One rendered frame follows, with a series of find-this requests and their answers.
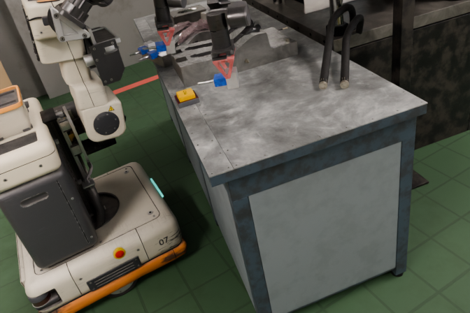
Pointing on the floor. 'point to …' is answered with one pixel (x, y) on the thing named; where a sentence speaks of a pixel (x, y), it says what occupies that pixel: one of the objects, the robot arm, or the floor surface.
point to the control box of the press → (405, 23)
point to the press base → (431, 75)
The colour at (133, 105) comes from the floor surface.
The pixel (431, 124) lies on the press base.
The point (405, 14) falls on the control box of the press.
